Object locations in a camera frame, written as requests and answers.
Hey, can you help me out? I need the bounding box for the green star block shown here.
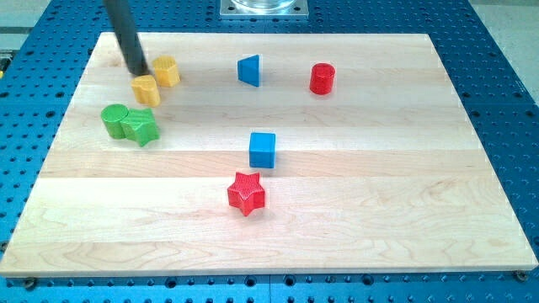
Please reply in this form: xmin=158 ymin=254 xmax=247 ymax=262
xmin=120 ymin=109 xmax=160 ymax=146

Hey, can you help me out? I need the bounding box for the red star block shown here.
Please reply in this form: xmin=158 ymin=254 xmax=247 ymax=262
xmin=227 ymin=172 xmax=265 ymax=216

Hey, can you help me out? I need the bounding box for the green cylinder block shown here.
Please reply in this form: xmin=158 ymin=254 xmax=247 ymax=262
xmin=100 ymin=104 xmax=129 ymax=139

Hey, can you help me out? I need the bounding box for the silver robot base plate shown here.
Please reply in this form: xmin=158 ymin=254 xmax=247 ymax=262
xmin=219 ymin=0 xmax=309 ymax=19

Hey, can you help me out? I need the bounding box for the blue triangle block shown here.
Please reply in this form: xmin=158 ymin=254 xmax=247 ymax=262
xmin=237 ymin=55 xmax=260 ymax=87

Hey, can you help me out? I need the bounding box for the yellow hexagon block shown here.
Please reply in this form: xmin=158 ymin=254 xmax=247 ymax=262
xmin=152 ymin=56 xmax=180 ymax=88

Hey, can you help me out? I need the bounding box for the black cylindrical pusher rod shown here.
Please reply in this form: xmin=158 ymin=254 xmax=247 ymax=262
xmin=103 ymin=0 xmax=149 ymax=76

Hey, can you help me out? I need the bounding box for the light wooden board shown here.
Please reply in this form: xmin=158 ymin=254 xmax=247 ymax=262
xmin=1 ymin=33 xmax=537 ymax=278

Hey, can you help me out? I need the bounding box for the red cylinder block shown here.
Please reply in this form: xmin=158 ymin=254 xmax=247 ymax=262
xmin=309 ymin=62 xmax=336 ymax=95

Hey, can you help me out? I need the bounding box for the yellow heart block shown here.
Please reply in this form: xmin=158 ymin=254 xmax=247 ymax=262
xmin=131 ymin=75 xmax=161 ymax=107

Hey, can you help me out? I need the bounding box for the blue cube block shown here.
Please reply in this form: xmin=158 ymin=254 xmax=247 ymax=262
xmin=248 ymin=132 xmax=276 ymax=168

